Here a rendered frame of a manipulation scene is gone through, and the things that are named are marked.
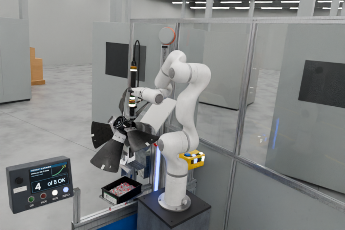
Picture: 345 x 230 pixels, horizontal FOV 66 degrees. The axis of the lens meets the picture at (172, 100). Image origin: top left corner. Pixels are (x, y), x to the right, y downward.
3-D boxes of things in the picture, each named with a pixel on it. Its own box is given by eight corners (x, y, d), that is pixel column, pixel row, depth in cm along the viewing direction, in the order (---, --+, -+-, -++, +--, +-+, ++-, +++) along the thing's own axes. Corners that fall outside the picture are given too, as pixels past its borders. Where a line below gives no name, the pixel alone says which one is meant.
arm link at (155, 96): (153, 87, 178) (141, 89, 173) (165, 91, 169) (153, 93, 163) (154, 98, 181) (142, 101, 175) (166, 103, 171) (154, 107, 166)
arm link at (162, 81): (180, 61, 161) (161, 91, 183) (158, 64, 152) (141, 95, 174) (188, 73, 158) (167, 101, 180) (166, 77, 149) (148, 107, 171)
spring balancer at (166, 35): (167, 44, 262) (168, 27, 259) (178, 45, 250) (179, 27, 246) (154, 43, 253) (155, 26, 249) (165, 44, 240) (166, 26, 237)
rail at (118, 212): (192, 187, 203) (193, 177, 201) (195, 189, 200) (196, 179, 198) (71, 233, 146) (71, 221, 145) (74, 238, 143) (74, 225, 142)
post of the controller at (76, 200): (78, 219, 147) (78, 187, 142) (80, 222, 144) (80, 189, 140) (72, 221, 145) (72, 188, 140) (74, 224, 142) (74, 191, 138)
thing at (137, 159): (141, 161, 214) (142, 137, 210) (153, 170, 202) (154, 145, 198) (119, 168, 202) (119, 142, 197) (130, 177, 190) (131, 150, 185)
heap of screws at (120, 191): (123, 185, 191) (123, 180, 190) (138, 192, 184) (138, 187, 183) (102, 196, 176) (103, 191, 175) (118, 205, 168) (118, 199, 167)
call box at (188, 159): (194, 161, 202) (195, 148, 200) (203, 167, 195) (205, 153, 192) (177, 167, 192) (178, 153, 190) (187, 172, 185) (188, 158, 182)
